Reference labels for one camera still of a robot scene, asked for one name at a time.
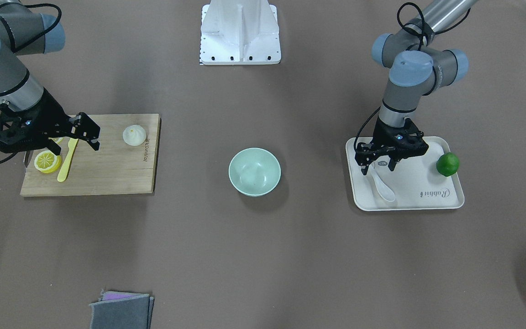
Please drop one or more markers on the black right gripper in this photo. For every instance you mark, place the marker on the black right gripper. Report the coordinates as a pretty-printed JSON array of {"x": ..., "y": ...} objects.
[{"x": 51, "y": 114}]

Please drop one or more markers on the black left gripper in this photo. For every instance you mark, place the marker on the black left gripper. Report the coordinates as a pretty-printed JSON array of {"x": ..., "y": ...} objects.
[{"x": 384, "y": 133}]

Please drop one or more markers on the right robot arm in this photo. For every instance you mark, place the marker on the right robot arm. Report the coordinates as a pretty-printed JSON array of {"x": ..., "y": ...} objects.
[{"x": 25, "y": 32}]

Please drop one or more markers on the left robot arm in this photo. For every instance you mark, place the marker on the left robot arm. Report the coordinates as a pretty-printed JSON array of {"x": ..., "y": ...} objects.
[{"x": 415, "y": 70}]

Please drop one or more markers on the light green bowl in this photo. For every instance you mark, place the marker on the light green bowl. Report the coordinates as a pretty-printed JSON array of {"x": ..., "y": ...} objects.
[{"x": 254, "y": 172}]

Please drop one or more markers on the lemon slice far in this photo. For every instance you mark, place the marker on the lemon slice far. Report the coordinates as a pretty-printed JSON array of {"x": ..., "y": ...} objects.
[{"x": 57, "y": 140}]

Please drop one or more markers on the yellow plastic knife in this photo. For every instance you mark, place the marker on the yellow plastic knife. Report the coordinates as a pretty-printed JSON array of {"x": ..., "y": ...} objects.
[{"x": 65, "y": 167}]

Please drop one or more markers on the beige rabbit tray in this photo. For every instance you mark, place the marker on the beige rabbit tray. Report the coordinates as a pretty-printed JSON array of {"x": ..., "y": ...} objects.
[{"x": 415, "y": 182}]

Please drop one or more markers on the wooden cutting board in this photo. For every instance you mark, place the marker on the wooden cutting board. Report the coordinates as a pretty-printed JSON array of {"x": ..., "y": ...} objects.
[{"x": 116, "y": 168}]

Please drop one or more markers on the green lime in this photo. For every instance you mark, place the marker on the green lime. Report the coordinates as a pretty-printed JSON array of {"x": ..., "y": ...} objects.
[{"x": 448, "y": 164}]

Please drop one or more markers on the grey folded cloth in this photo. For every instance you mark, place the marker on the grey folded cloth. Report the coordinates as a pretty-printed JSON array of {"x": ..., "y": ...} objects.
[{"x": 122, "y": 310}]

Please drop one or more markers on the lemon half near handle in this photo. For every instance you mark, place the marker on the lemon half near handle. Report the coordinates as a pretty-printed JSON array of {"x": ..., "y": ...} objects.
[{"x": 47, "y": 162}]

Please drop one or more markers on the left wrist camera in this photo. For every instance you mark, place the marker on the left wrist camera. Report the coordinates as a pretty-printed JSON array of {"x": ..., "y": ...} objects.
[{"x": 409, "y": 141}]

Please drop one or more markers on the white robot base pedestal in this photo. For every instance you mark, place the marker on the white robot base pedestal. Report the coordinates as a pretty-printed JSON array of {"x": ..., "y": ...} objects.
[{"x": 239, "y": 32}]

